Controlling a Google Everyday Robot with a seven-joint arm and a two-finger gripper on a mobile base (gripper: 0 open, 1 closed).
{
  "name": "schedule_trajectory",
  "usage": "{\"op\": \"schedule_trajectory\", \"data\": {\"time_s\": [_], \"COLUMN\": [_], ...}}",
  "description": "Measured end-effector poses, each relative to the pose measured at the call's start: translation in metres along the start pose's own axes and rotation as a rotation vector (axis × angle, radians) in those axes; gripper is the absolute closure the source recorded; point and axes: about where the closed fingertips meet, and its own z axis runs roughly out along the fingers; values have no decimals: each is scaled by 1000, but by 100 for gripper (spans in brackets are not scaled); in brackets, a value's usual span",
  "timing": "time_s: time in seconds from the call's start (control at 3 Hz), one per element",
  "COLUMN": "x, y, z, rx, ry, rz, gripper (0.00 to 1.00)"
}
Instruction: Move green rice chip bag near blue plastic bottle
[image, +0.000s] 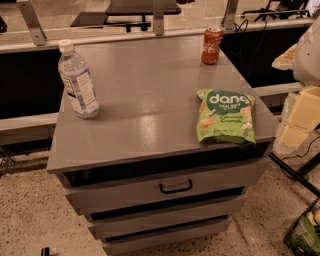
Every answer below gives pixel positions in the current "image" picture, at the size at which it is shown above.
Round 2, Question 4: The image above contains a red cola can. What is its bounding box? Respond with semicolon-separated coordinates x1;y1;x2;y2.
201;26;223;65

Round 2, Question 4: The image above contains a black drawer handle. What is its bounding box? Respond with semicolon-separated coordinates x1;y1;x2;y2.
159;179;193;195

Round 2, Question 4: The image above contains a grey metal railing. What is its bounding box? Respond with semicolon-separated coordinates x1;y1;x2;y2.
0;0;316;54

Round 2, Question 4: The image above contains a black wire basket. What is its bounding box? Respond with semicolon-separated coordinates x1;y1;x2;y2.
284;199;320;256

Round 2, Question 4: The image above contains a green rice chip bag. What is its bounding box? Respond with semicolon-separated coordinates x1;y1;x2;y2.
196;89;256;146

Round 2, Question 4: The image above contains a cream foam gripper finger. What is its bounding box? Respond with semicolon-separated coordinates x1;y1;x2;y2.
279;86;320;149

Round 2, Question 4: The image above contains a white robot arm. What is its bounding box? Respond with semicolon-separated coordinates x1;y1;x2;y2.
278;17;320;149

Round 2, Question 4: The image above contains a clear plastic water bottle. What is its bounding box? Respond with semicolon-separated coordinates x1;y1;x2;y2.
58;39;99;119

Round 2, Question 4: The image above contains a grey drawer cabinet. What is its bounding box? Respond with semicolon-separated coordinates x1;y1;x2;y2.
47;35;277;256

